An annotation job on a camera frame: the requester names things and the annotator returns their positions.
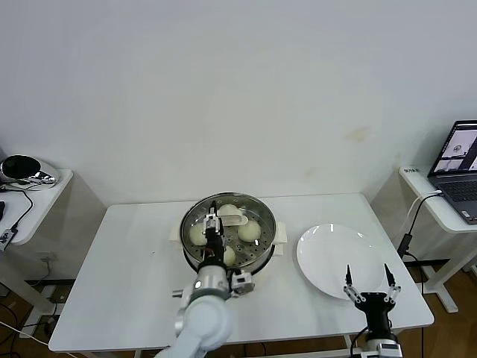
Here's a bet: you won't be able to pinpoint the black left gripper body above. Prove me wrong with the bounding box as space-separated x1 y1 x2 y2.
203 227 228 266

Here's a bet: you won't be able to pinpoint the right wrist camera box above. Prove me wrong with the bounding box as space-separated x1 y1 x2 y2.
376 342 403 358

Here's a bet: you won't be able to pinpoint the thin black desk cable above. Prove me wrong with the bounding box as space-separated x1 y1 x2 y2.
0 186 37 229

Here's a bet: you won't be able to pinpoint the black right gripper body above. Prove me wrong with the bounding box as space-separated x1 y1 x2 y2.
353 292 392 336

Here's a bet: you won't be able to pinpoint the white laptop cable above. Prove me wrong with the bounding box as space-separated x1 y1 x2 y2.
408 189 444 224

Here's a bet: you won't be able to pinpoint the white side table black feet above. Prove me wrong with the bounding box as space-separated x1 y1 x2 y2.
0 168 75 336

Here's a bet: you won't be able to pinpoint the black cable with adapter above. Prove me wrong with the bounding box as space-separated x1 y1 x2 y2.
397 192 444 284

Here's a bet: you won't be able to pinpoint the grey open laptop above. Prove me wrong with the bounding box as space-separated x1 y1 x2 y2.
427 119 477 226

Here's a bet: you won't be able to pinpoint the white round plate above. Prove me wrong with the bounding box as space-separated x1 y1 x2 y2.
297 222 387 301

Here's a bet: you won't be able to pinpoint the white side table white legs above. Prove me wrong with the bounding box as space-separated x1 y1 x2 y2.
399 166 477 314

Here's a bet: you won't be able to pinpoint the small black logo device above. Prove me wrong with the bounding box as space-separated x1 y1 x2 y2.
0 227 19 251

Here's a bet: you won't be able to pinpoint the cream electric cooker pot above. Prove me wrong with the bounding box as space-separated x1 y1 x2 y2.
169 222 290 299

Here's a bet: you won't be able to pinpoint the perforated steel steamer basket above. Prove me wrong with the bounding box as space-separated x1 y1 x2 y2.
180 192 279 275

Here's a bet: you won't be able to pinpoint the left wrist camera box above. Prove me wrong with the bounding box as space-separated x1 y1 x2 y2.
229 270 256 295

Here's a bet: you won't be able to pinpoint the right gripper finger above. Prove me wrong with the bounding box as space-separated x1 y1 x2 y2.
382 263 402 304
342 263 364 304

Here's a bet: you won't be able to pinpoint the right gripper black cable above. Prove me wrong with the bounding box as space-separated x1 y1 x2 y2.
350 327 370 358

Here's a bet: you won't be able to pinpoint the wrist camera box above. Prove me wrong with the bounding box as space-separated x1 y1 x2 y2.
376 342 403 358
229 270 256 295

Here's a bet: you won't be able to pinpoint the shiny chrome helmet device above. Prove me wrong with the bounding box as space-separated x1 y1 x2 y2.
1 154 61 191

